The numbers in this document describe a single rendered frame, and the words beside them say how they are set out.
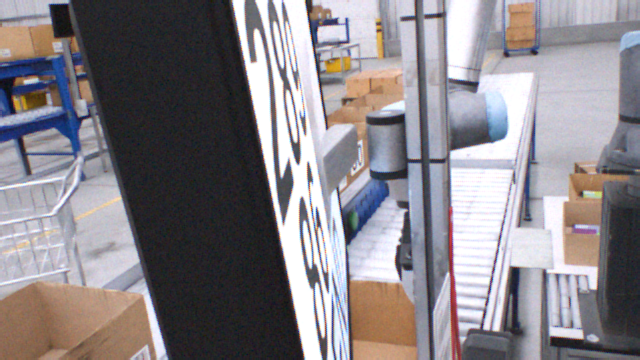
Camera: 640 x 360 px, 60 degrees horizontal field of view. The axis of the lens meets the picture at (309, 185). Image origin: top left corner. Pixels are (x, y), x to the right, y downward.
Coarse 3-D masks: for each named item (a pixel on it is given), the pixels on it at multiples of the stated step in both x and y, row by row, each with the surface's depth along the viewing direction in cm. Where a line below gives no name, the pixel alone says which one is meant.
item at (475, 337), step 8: (472, 328) 77; (472, 336) 74; (480, 336) 74; (488, 336) 74; (496, 336) 74; (504, 336) 74; (512, 336) 74; (464, 344) 74; (472, 344) 73; (480, 344) 73; (488, 344) 72; (496, 344) 72; (504, 344) 72; (512, 344) 73; (464, 352) 72; (472, 352) 71; (480, 352) 71; (488, 352) 71; (496, 352) 71; (504, 352) 70; (512, 352) 72
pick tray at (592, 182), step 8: (576, 176) 209; (584, 176) 208; (592, 176) 207; (600, 176) 206; (608, 176) 205; (616, 176) 205; (624, 176) 204; (576, 184) 210; (584, 184) 209; (592, 184) 208; (600, 184) 207; (576, 192) 211; (576, 200) 186; (584, 200) 184; (592, 200) 184; (600, 200) 183
